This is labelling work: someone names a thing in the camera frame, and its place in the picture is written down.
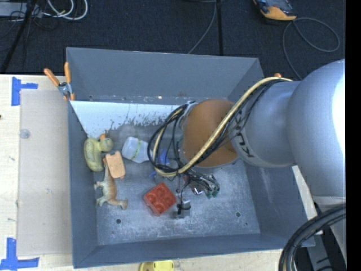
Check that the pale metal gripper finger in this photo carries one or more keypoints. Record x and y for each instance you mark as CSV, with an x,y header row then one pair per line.
x,y
186,205
178,209

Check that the red toy brick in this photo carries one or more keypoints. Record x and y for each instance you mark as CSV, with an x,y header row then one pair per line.
x,y
160,199

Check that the grey metal bin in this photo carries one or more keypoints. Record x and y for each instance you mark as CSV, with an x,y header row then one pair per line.
x,y
214,224

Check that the blue plastic object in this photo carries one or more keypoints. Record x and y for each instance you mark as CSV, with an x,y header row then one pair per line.
x,y
163,157

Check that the tan toy animal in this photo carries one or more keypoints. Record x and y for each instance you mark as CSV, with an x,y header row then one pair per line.
x,y
108,189

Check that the orange sponge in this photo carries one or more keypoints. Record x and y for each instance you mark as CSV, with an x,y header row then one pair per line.
x,y
115,165

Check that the yellow toy duck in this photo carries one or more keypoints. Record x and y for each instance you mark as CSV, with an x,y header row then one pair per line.
x,y
93,154

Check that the pale flat board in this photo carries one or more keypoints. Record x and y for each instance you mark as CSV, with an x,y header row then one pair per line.
x,y
42,165

